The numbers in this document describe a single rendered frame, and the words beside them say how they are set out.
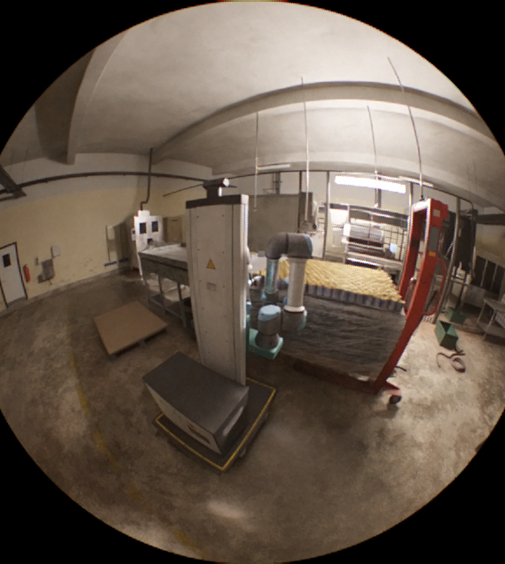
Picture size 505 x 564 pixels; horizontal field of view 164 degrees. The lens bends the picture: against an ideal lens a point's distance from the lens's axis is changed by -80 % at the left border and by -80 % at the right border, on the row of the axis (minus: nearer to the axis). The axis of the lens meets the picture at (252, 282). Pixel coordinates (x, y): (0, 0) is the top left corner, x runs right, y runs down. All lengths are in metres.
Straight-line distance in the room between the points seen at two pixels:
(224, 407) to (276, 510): 1.08
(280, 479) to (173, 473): 0.84
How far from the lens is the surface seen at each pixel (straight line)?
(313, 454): 1.80
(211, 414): 0.94
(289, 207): 4.33
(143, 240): 6.40
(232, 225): 0.76
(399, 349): 1.92
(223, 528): 1.70
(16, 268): 7.78
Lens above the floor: 1.67
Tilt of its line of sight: 20 degrees down
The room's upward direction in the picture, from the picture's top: 2 degrees clockwise
